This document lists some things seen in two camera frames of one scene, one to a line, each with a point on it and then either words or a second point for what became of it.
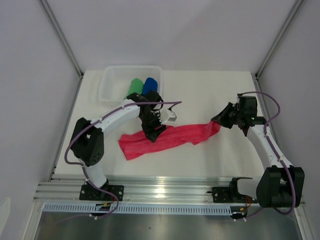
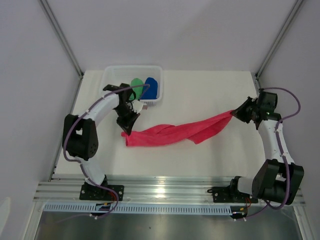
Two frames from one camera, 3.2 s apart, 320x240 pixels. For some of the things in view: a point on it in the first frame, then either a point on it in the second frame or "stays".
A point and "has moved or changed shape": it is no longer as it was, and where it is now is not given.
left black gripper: (152, 133) to (128, 124)
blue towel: (150, 84) stays
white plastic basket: (115, 80) stays
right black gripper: (221, 118) to (238, 112)
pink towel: (134, 143) has moved or changed shape
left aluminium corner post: (47, 9) stays
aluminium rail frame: (66, 190) stays
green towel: (136, 85) stays
